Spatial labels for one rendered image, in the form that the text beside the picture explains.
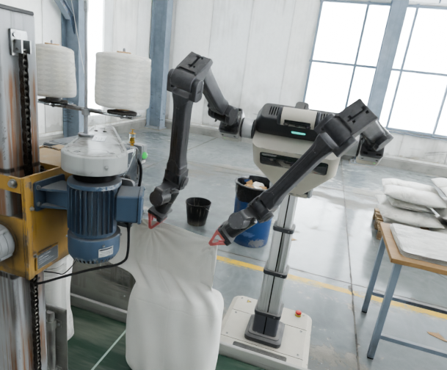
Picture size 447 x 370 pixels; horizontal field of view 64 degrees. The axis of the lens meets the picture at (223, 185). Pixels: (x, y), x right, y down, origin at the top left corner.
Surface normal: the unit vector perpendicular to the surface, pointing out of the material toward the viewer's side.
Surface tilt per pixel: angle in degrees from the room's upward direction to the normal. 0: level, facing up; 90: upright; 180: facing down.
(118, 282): 90
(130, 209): 90
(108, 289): 90
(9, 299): 90
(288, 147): 40
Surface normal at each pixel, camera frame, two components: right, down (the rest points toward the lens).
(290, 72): -0.29, 0.25
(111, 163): 0.74, 0.30
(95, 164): 0.31, 0.33
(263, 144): -0.10, -0.56
